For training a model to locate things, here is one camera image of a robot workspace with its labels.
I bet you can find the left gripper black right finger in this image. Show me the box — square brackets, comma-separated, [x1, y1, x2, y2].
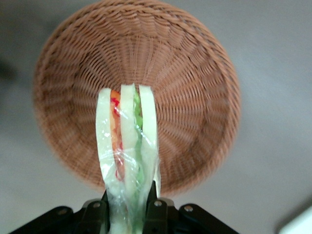
[142, 180, 175, 234]

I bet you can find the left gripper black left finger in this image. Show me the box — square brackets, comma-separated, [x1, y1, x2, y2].
[81, 189, 110, 234]

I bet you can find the triangle sandwich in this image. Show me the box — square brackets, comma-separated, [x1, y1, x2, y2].
[94, 82, 162, 234]

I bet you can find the round brown wicker basket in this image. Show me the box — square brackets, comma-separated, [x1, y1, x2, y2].
[32, 0, 242, 197]

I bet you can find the beige rectangular tray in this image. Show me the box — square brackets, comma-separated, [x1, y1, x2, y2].
[277, 206, 312, 234]

